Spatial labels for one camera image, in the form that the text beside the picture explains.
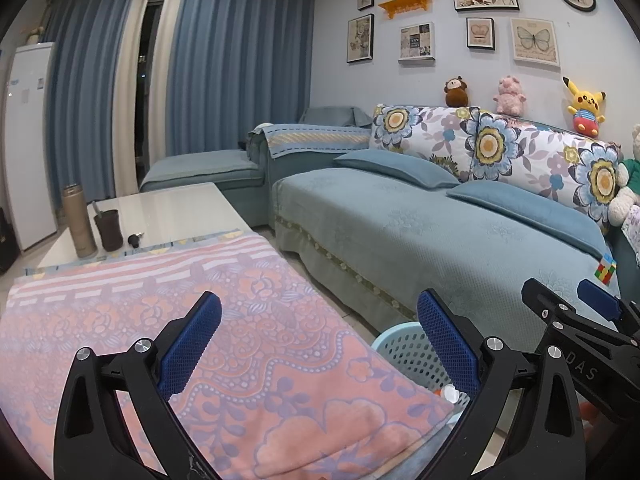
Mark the orange wall shelf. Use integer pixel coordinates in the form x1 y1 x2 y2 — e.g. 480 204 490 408
378 0 432 22

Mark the black bag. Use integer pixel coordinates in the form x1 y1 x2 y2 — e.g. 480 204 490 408
0 206 19 274

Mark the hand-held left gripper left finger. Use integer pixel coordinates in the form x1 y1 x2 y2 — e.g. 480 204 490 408
52 290 222 480

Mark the colourful puzzle cube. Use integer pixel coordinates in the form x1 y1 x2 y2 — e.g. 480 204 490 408
594 254 617 287

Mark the teal fabric sofa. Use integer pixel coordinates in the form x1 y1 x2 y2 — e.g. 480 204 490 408
139 105 640 342

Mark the floral pillow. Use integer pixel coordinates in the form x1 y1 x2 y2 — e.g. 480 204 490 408
621 204 640 263

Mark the black framed figure picture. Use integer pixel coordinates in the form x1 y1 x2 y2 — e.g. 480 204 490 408
346 13 375 64

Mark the white box picture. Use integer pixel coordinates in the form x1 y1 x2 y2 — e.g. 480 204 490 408
398 22 435 64

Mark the pink patterned blanket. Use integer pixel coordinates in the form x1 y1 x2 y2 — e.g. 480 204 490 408
0 230 457 480

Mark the person's right hand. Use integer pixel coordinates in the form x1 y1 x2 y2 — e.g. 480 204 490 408
579 400 609 442

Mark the blue curtain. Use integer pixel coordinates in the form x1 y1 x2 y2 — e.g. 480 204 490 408
44 0 142 206
164 0 317 158

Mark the blue flat cushion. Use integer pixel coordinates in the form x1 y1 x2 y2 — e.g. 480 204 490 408
446 180 608 253
332 151 461 191

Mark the white teddy bear green shirt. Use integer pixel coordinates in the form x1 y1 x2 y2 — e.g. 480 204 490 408
607 124 640 227

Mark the light blue plastic basket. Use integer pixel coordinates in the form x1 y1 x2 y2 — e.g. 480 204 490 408
371 321 483 426

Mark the brown monkey plush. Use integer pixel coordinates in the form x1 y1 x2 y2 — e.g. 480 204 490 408
443 76 471 109

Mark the dark brown cup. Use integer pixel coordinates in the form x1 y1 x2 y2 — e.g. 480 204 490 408
94 209 124 252

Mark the floral back cushion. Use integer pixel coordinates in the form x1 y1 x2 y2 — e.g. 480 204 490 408
552 137 624 223
369 104 483 183
462 110 573 196

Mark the yellow mouse plush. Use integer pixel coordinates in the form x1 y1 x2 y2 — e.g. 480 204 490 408
562 76 607 137

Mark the framed butterfly picture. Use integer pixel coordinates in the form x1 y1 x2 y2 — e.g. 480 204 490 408
509 17 561 68

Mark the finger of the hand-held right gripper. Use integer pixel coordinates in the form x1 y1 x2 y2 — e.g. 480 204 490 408
576 279 640 337
521 276 581 333

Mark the framed crown picture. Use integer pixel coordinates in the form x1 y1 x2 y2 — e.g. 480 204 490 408
466 17 496 52

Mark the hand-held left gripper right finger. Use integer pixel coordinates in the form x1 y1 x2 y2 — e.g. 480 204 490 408
416 288 587 480

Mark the brown thermos flask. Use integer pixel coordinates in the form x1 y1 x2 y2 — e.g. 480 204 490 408
61 184 99 259

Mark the pink pig plush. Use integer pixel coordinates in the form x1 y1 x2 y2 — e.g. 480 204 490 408
493 74 528 116

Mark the white refrigerator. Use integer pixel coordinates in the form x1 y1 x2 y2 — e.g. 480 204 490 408
4 41 59 252

